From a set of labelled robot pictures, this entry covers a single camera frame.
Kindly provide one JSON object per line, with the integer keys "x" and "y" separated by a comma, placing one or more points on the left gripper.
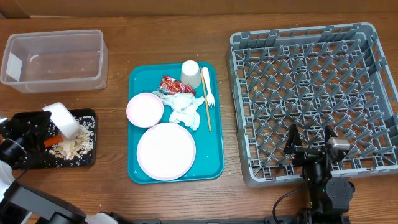
{"x": 27, "y": 129}

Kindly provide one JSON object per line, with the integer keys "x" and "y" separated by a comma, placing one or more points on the white bowl with rice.
{"x": 63, "y": 119}

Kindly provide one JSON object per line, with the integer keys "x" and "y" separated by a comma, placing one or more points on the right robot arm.
{"x": 329, "y": 196}

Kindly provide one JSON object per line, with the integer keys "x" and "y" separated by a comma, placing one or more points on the crumpled white tissue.
{"x": 184, "y": 108}

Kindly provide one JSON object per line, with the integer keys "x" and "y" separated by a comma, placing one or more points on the red snack wrapper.
{"x": 171, "y": 86}

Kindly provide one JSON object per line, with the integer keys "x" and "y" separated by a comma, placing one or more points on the wooden chopstick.
{"x": 205, "y": 96}

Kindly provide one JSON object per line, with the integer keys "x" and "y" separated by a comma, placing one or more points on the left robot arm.
{"x": 19, "y": 202}

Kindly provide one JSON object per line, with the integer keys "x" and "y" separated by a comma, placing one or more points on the pile of peanuts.
{"x": 71, "y": 148}

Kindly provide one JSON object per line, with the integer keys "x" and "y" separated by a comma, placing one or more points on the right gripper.
{"x": 305, "y": 154}

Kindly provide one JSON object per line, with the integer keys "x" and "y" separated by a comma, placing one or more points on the white plastic fork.
{"x": 209, "y": 96}

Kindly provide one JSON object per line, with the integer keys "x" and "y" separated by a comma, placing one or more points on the grey dishwasher rack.
{"x": 312, "y": 77}

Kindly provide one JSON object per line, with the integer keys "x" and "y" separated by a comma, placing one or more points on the pink bowl with peanuts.
{"x": 144, "y": 110}

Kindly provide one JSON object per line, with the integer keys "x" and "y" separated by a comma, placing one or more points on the clear plastic bin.
{"x": 40, "y": 62}

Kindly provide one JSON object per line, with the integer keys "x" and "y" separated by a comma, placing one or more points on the white paper cup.
{"x": 190, "y": 74}

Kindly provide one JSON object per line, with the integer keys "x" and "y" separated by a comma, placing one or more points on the orange carrot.
{"x": 53, "y": 140}

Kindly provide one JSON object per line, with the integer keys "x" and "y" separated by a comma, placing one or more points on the pink round plate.
{"x": 166, "y": 151}

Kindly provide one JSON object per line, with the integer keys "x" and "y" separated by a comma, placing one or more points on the spilled white rice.
{"x": 60, "y": 153}

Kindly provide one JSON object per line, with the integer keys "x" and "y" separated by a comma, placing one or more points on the black plastic tray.
{"x": 87, "y": 120}

